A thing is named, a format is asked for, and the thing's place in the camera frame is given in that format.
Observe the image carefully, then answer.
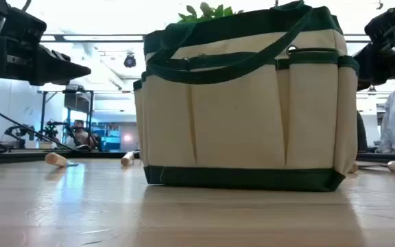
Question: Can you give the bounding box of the black table edge rail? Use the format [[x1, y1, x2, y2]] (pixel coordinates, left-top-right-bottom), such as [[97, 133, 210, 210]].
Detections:
[[0, 150, 395, 166]]

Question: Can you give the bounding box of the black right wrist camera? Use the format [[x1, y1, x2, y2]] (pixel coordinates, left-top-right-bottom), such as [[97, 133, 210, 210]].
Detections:
[[364, 5, 395, 45]]

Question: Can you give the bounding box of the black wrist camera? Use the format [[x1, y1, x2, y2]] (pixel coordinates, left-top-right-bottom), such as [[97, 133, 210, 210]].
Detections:
[[1, 6, 47, 47], [364, 5, 395, 45]]

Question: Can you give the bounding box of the blue storage shelf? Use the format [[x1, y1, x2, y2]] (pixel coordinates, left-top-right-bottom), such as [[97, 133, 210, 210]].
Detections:
[[93, 123, 122, 152]]

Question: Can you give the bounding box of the black ceiling lamp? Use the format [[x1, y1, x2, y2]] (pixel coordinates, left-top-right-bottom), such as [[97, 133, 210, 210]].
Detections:
[[123, 53, 137, 69]]

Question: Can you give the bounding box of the black hanging cable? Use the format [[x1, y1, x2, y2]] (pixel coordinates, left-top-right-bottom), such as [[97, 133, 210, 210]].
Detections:
[[0, 91, 77, 152]]

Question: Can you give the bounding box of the dark grey mounted cabinet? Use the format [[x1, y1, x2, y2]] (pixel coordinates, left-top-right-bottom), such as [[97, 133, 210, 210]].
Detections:
[[63, 93, 91, 114]]

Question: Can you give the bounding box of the wooden-handled garden hand fork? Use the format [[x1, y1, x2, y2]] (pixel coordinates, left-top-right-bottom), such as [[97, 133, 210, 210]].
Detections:
[[45, 152, 80, 168]]

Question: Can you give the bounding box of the black background frame stand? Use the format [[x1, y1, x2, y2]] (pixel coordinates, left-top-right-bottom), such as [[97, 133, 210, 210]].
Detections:
[[38, 89, 95, 152]]

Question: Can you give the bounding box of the cream and green gardening bag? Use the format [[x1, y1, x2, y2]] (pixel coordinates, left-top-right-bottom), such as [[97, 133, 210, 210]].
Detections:
[[132, 0, 360, 193]]

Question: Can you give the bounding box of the black overhead frame bar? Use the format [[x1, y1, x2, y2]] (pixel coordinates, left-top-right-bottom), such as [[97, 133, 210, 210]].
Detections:
[[41, 33, 372, 43]]

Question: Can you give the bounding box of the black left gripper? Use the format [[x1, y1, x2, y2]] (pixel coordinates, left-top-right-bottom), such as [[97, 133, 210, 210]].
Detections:
[[0, 36, 92, 86]]

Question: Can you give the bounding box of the wooden-handled garden trowel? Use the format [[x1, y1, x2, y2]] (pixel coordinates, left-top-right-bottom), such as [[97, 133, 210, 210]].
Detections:
[[120, 150, 136, 167]]

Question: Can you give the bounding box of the green leafy plant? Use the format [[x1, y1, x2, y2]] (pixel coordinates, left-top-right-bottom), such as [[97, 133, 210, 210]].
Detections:
[[177, 1, 245, 24]]

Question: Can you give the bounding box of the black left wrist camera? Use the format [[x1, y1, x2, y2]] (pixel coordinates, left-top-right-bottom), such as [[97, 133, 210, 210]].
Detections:
[[1, 6, 47, 47]]

